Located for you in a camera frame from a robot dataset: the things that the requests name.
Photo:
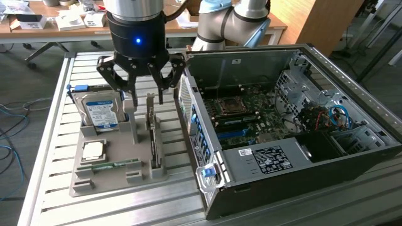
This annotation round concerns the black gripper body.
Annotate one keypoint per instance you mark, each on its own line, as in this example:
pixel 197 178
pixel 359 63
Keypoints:
pixel 138 40

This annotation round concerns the black Nvidia graphics card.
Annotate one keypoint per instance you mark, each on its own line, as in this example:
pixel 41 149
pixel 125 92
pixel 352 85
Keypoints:
pixel 154 141

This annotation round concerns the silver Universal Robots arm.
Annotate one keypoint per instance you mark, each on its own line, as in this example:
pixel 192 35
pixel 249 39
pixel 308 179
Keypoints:
pixel 220 23

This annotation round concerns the wooden office desk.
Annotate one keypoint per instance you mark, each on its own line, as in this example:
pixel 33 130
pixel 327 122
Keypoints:
pixel 182 31
pixel 47 34

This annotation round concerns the white carton with label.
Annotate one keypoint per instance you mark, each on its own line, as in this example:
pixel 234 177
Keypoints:
pixel 94 20

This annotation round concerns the hard disk in blue carrier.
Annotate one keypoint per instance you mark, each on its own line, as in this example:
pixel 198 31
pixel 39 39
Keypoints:
pixel 99 113

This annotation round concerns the red yellow packet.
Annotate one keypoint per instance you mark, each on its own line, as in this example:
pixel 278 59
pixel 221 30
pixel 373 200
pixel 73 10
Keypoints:
pixel 102 9

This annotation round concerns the white paper stack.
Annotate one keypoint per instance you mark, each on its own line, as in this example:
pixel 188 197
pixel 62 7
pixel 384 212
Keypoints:
pixel 189 22

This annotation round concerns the metal CPU socket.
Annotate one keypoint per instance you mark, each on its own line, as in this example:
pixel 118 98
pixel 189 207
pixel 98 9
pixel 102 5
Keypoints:
pixel 230 104

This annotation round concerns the brown cardboard box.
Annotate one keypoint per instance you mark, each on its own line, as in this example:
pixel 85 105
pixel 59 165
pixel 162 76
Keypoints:
pixel 194 8

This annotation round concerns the white box with tape roll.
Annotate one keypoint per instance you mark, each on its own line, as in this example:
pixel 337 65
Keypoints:
pixel 71 22

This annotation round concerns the beige tape roll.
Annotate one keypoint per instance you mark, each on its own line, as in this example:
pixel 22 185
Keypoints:
pixel 66 2

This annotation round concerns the RAM stick with label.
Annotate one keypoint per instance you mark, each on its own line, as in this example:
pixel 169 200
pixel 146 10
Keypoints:
pixel 236 121

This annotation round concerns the white box with black print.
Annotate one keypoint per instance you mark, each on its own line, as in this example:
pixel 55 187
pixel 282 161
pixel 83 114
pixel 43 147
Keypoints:
pixel 33 24

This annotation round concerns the metal cup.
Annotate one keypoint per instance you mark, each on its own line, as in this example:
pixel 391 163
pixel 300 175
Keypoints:
pixel 51 2

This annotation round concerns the blue expansion slot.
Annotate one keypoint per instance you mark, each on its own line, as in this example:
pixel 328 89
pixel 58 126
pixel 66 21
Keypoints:
pixel 233 134

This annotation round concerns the grey plastic parts rack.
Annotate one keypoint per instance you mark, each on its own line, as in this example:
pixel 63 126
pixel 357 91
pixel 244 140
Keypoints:
pixel 120 150

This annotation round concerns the silver CPU chip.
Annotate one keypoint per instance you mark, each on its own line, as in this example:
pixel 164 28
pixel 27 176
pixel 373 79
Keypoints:
pixel 94 150

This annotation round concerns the small black box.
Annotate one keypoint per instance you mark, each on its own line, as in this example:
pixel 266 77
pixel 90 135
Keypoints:
pixel 29 17

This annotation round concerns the perforated metal drive cage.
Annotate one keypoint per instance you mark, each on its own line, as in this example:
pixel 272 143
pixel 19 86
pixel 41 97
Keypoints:
pixel 292 94

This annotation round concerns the green RAM stick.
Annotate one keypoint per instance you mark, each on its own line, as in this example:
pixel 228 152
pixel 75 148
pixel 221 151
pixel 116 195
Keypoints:
pixel 103 166

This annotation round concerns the clear plastic bag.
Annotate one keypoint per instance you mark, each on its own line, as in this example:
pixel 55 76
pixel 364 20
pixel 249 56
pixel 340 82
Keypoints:
pixel 15 7

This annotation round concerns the grey power supply unit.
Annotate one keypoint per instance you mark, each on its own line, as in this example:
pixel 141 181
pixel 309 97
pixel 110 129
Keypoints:
pixel 248 169

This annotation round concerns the wooden cabinet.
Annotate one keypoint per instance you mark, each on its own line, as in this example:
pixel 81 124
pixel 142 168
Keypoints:
pixel 331 23

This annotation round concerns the black open PC case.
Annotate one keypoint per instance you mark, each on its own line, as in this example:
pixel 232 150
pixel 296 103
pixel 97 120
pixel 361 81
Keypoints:
pixel 282 193

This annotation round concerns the metal disk bay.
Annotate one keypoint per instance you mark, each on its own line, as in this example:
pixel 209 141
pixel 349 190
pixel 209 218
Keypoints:
pixel 361 139

